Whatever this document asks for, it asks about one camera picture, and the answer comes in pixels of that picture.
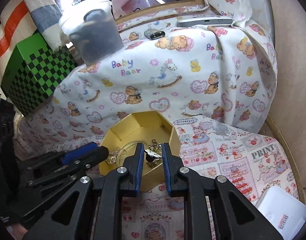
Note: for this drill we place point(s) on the baby bear print cloth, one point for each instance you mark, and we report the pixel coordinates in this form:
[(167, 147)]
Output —
[(225, 73)]

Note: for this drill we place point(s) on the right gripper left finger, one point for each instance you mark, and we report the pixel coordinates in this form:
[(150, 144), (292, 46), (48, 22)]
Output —
[(92, 208)]

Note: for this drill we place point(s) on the white paper box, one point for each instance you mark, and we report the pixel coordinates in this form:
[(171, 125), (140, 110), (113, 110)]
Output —
[(283, 211)]

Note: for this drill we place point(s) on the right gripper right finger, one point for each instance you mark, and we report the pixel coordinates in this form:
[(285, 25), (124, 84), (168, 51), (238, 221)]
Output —
[(213, 207)]

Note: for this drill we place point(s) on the wooden board panel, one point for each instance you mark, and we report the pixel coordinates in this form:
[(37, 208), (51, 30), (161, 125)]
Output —
[(288, 110)]

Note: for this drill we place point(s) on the black silver hair clip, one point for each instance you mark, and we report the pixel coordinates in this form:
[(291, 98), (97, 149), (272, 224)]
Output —
[(152, 156)]

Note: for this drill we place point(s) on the silver jewelry pile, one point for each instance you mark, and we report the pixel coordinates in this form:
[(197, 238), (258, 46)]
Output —
[(113, 156)]

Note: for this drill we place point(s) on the green black checkered box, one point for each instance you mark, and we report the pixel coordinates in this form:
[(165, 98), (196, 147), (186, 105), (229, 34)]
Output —
[(34, 71)]

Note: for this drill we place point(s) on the translucent plastic tub with lid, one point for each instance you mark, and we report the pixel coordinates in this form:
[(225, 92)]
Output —
[(91, 28)]

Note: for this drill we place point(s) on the striped paris woven bag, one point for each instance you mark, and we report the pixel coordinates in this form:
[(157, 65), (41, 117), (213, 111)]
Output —
[(19, 19)]

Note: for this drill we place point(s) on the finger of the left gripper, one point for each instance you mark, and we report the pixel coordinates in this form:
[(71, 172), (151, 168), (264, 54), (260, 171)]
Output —
[(91, 159), (78, 153)]

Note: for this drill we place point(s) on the gold octagonal box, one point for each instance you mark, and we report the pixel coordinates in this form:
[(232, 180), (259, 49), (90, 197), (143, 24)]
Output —
[(151, 129)]

